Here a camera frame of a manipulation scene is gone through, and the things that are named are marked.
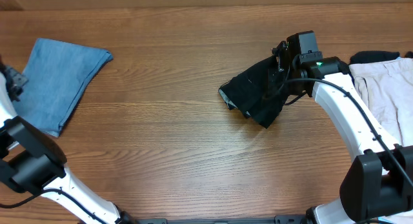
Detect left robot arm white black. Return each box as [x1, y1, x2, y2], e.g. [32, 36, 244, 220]
[1, 65, 135, 223]

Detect black garment in pile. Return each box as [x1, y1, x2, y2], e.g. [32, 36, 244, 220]
[350, 50, 400, 65]

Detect blue denim garment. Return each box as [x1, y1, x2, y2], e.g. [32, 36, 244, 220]
[14, 38, 113, 137]

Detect black shorts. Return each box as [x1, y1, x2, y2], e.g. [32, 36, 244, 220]
[219, 56, 289, 128]

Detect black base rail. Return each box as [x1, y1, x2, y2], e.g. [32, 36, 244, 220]
[136, 214, 308, 224]

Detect beige shorts pile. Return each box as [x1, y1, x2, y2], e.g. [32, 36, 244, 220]
[349, 58, 412, 147]

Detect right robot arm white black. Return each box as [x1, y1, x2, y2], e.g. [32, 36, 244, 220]
[272, 31, 412, 223]

